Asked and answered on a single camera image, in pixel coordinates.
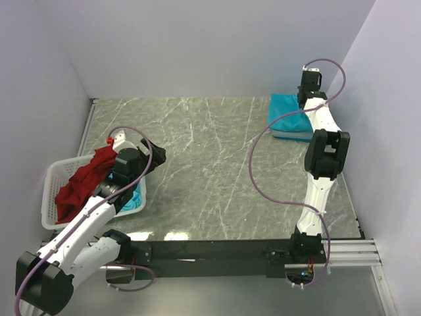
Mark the turquoise t shirt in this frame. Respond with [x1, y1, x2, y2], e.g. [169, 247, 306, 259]
[268, 94, 312, 132]
[120, 183, 143, 213]

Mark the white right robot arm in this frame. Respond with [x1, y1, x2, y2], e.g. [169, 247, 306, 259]
[288, 68, 351, 263]

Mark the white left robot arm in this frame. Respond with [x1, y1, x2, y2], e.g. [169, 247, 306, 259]
[14, 139, 166, 315]

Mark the turquoise t shirt in basket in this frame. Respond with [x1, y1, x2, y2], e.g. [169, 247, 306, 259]
[120, 183, 143, 213]

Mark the folded light blue t shirt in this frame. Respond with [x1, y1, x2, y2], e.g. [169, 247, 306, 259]
[271, 130, 313, 140]

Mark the folded teal t shirt underneath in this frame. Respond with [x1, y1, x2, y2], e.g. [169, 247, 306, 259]
[274, 136, 310, 143]

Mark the dark red t shirt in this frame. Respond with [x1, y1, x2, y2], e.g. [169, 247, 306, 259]
[55, 145, 117, 224]

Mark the white plastic laundry basket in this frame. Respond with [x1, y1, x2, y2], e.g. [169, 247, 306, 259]
[41, 155, 147, 230]

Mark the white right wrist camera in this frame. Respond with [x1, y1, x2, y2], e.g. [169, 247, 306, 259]
[302, 66, 320, 72]

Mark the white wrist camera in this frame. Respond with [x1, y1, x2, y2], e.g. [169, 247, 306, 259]
[106, 130, 137, 153]
[302, 66, 320, 72]

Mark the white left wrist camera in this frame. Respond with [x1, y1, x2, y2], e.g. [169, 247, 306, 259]
[106, 130, 137, 153]

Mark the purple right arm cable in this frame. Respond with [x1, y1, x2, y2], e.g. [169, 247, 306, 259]
[248, 58, 347, 289]

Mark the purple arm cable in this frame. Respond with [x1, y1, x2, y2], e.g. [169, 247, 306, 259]
[13, 126, 156, 316]
[248, 58, 347, 289]

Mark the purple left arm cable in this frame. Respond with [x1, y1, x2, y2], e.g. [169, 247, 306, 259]
[13, 126, 156, 316]

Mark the black front mounting rail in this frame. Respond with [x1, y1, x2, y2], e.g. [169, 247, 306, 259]
[111, 239, 326, 280]

